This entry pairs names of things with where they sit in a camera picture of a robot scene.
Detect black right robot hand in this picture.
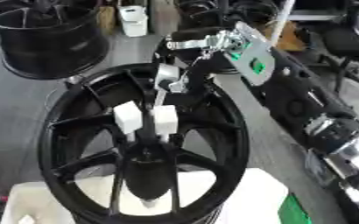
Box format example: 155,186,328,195
151,25,247,102

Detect black spoked wheel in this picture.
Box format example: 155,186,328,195
35,62,252,224

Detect black wheel rim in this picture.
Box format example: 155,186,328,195
0,0,111,81

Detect black round tyre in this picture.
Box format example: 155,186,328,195
223,0,281,28
174,0,226,30

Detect white plastic container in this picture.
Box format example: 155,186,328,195
116,4,151,38

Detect tan cardboard box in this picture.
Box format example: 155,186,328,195
268,20,308,53

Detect white pole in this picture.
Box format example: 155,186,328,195
266,0,298,46

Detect black office chair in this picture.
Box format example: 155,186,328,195
317,24,359,99

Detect green flat panel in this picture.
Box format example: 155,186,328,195
276,192,313,224

